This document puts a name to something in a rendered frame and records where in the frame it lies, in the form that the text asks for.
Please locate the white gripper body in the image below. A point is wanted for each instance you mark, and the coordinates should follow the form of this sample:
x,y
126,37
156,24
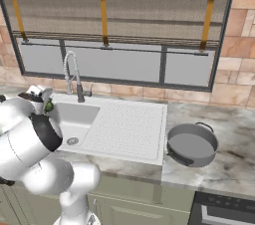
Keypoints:
x,y
40,91

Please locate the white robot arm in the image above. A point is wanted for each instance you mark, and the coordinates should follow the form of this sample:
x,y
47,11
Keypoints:
x,y
23,149

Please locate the green avocado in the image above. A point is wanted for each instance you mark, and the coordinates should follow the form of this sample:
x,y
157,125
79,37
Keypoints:
x,y
49,106

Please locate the white sink with drainboard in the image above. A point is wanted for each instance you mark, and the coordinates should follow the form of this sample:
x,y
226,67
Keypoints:
x,y
129,129

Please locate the grey spring tap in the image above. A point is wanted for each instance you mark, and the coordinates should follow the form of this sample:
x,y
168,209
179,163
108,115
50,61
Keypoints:
x,y
79,93

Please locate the dark framed window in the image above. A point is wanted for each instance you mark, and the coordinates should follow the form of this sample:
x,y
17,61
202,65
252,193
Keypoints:
x,y
116,63

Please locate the pale green cupboard door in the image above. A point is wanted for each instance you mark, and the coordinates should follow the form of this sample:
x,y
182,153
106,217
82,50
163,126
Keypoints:
x,y
142,214
23,207

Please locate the beige woven roller blind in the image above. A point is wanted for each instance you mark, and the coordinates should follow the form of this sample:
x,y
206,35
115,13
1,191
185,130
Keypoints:
x,y
149,0

